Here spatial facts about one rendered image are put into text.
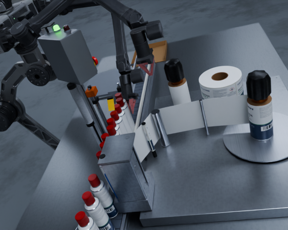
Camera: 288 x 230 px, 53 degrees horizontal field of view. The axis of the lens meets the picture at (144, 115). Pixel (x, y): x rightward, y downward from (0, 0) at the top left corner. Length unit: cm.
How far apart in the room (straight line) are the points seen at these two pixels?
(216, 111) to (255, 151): 22
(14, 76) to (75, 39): 106
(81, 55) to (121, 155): 42
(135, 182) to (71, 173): 57
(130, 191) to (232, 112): 54
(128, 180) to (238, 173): 42
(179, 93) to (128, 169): 55
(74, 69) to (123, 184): 46
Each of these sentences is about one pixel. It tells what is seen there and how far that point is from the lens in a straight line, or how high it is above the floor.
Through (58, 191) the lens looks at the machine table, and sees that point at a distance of 145.
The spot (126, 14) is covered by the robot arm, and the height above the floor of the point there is 144.
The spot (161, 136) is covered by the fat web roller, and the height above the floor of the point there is 94.
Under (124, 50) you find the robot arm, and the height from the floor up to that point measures 119.
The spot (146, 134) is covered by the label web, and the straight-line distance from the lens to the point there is 121.
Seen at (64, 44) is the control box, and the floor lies 145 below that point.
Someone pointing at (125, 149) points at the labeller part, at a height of 114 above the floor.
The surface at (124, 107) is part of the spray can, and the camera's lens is 138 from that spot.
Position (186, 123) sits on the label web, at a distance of 130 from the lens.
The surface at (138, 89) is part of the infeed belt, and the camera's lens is 183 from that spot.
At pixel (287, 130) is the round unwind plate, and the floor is 89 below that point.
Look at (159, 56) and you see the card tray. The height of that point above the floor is 83.
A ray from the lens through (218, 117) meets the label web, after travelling 129.
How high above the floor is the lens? 175
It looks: 33 degrees down
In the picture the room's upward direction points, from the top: 19 degrees counter-clockwise
